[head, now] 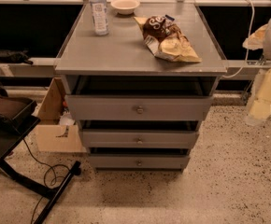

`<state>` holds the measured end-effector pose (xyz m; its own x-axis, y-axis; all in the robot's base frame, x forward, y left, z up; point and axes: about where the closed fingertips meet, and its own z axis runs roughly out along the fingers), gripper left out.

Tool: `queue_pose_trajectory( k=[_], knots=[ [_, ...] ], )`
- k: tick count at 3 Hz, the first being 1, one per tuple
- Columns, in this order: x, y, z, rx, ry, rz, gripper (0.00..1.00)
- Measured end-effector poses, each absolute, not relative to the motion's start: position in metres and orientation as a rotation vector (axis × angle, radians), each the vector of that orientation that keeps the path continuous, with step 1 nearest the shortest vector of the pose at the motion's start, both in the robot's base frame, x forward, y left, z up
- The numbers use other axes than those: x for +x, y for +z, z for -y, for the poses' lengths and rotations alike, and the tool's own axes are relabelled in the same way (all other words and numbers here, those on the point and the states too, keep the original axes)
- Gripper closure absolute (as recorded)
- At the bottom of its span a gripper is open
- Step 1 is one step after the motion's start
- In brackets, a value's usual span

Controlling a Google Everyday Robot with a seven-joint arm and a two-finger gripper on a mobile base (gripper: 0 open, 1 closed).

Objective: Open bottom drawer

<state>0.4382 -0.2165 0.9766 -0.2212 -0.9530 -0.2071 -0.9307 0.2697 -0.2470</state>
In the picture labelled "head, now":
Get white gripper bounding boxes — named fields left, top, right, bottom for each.
left=245, top=69, right=271, bottom=126

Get grey bottom drawer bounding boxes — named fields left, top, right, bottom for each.
left=88, top=154, right=190, bottom=170

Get grey drawer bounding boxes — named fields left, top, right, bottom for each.
left=79, top=130, right=199, bottom=148
left=65, top=95, right=212, bottom=121
left=88, top=154, right=190, bottom=170

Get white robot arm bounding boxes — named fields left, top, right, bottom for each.
left=243, top=19, right=271, bottom=126

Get grey drawer cabinet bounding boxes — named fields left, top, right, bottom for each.
left=53, top=1, right=229, bottom=173

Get grey middle drawer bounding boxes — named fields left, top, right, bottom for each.
left=79, top=130, right=199, bottom=148

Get grey top drawer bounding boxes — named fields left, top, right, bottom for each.
left=65, top=95, right=212, bottom=121

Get metal railing beam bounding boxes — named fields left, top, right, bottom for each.
left=0, top=58, right=271, bottom=80

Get brown yellow chip bag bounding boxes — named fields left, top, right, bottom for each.
left=135, top=15, right=202, bottom=63

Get white paper bowl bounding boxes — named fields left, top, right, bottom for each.
left=110, top=0, right=140, bottom=15

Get clear plastic water bottle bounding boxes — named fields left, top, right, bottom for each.
left=89, top=0, right=109, bottom=35

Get cardboard box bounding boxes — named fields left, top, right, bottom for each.
left=35, top=77, right=86, bottom=153

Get black cloth on beam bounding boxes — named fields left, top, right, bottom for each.
left=0, top=49, right=33, bottom=65

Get black rolling stand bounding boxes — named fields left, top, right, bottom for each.
left=0, top=85, right=81, bottom=224

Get brown bag on stand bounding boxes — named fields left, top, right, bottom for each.
left=0, top=88, right=36, bottom=127

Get white hanging cable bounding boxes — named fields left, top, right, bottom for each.
left=221, top=0, right=256, bottom=79

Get black floor cable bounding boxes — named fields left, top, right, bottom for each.
left=22, top=138, right=72, bottom=224

